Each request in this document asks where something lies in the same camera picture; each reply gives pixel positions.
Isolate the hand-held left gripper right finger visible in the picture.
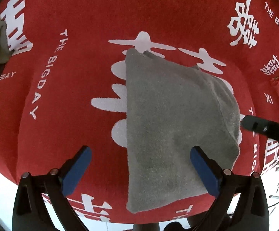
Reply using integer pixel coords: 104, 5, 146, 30
190, 146, 270, 231

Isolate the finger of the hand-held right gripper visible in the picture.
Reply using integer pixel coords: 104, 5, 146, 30
240, 115, 279, 148

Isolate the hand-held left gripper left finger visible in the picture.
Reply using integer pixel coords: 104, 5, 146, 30
12, 146, 93, 231

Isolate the grey small cloth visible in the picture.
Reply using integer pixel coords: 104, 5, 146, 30
125, 48, 241, 214

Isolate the red printed blanket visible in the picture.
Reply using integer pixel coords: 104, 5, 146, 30
0, 0, 279, 231

